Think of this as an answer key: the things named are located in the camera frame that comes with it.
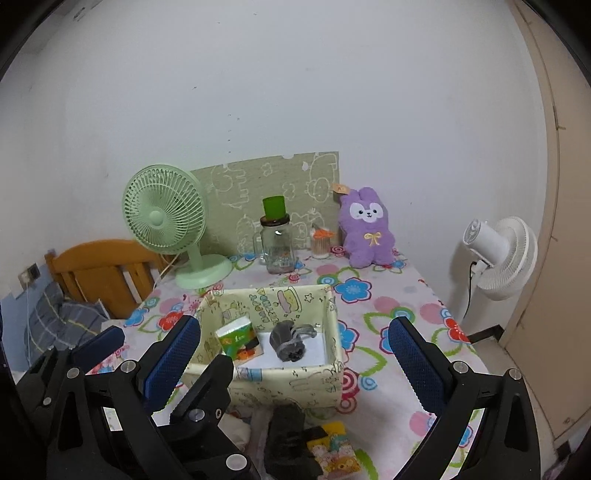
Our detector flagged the beige door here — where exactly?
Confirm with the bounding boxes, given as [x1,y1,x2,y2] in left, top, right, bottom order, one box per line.
[501,0,591,446]

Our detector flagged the green desk fan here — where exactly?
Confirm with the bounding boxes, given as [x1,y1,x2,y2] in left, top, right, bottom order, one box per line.
[122,163,233,291]

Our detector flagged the green plastic cup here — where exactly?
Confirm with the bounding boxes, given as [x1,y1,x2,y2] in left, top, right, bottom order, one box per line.
[262,196,287,222]

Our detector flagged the green cartoon-print board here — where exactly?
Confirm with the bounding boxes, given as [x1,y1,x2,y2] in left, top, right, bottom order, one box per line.
[190,151,341,259]

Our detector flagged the green tissue packet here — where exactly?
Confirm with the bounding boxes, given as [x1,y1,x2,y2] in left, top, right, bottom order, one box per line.
[215,317,258,359]

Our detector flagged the purple bunny plush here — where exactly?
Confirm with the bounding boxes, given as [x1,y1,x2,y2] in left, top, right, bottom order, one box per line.
[333,183,397,269]

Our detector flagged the cartoon-print storage box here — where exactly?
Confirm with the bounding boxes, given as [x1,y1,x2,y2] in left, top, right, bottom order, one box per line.
[181,285,345,409]

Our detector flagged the wall socket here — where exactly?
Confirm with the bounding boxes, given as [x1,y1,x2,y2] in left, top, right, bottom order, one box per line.
[17,262,42,286]

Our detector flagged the rolled grey socks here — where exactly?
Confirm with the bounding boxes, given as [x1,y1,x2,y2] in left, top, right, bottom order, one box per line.
[269,319,317,363]

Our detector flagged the white cloth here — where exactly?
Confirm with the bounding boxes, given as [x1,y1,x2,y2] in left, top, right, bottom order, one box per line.
[217,410,260,454]

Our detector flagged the wooden headboard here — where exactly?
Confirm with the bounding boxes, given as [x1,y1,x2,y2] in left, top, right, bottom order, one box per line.
[45,239,170,319]

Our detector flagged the grey plaid blanket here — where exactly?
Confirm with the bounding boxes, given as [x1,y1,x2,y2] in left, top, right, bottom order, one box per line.
[0,281,110,371]

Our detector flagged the yellow cartoon packet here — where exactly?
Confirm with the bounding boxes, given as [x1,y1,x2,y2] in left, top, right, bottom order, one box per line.
[307,420,363,476]

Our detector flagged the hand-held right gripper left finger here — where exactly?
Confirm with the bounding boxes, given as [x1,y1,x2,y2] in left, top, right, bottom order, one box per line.
[51,315,202,480]

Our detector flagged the small orange-lid jar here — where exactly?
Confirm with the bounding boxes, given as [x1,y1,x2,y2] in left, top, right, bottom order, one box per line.
[310,223,334,259]

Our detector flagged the dark cloth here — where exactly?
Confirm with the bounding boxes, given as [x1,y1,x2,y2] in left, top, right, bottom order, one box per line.
[263,405,324,479]

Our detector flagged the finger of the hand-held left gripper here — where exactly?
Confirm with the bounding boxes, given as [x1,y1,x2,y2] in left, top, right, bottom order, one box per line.
[151,355,262,480]
[15,325,126,445]

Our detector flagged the white fan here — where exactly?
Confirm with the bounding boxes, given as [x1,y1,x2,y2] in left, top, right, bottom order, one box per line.
[462,216,539,302]

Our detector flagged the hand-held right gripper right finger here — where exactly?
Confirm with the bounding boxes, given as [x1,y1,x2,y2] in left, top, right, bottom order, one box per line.
[389,316,542,480]

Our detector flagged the black fan cable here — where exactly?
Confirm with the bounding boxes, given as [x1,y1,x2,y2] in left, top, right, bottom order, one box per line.
[462,259,478,324]

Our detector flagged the white fan cord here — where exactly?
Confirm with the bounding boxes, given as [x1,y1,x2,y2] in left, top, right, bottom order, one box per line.
[154,253,183,289]

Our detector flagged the floral tablecloth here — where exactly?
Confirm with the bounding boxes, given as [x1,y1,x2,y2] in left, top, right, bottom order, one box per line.
[87,248,491,480]

